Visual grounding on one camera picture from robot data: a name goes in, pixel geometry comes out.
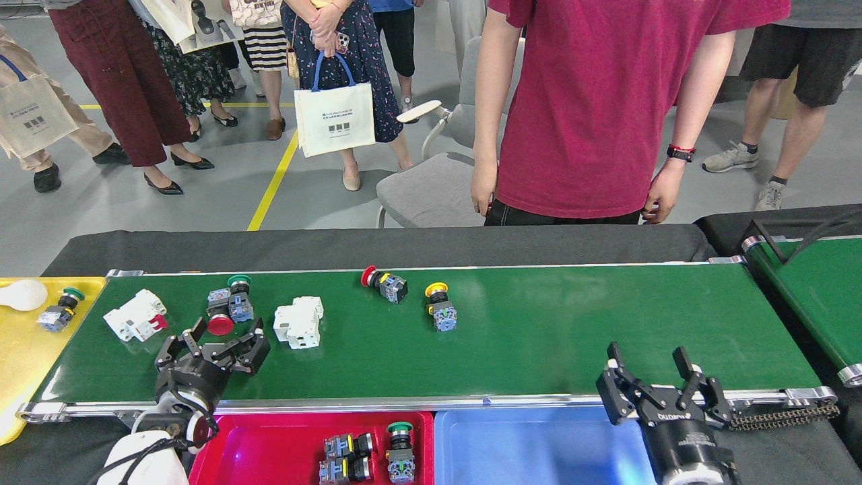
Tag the smartphone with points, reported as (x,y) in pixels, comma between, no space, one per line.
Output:
(343,44)

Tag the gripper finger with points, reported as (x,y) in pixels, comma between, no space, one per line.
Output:
(256,350)
(613,397)
(168,353)
(719,404)

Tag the green conveyor belt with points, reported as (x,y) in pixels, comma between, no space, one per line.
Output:
(821,303)
(539,350)

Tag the black metal frame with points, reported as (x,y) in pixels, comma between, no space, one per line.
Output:
(784,259)

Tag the white canvas tote bag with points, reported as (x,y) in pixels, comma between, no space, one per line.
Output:
(333,124)

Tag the person's left hand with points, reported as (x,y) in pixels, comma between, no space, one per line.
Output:
(665,192)

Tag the cream patterned shoulder bag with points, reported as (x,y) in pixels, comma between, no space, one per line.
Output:
(256,12)

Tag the blue plastic tray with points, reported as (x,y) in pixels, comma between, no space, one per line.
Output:
(532,448)

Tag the beige canvas tote bag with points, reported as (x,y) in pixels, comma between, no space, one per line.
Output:
(34,114)

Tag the red plastic tray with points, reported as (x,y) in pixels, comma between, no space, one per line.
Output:
(269,451)

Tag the person's right forearm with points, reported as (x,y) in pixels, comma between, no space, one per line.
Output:
(488,121)

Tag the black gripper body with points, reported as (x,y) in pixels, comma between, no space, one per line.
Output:
(195,384)
(683,438)

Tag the person's right hand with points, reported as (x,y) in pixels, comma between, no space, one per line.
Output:
(485,185)

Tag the person's hand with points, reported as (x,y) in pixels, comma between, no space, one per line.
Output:
(326,30)

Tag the grey office chair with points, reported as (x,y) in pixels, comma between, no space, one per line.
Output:
(421,192)

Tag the red push button switch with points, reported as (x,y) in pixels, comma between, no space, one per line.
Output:
(392,287)
(220,325)
(340,446)

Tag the person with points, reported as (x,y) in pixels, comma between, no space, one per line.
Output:
(266,50)
(188,74)
(363,40)
(91,138)
(808,60)
(394,40)
(458,23)
(114,81)
(592,101)

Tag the small tan handbag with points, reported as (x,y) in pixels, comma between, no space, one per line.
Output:
(292,64)

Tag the yellow plastic tray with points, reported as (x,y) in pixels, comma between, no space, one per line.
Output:
(27,377)

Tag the white light bulb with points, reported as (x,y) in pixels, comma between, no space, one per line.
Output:
(25,295)

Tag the black wristwatch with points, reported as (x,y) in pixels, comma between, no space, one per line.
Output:
(680,155)

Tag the white circuit breaker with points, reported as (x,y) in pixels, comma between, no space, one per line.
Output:
(131,316)
(300,323)

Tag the white printed paper bag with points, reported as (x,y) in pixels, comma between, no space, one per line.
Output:
(168,20)

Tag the person's left forearm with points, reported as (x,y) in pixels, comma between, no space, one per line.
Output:
(697,121)

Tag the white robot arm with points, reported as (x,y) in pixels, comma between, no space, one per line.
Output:
(141,465)
(700,478)

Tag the yellow push button switch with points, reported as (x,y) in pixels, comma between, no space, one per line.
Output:
(443,316)

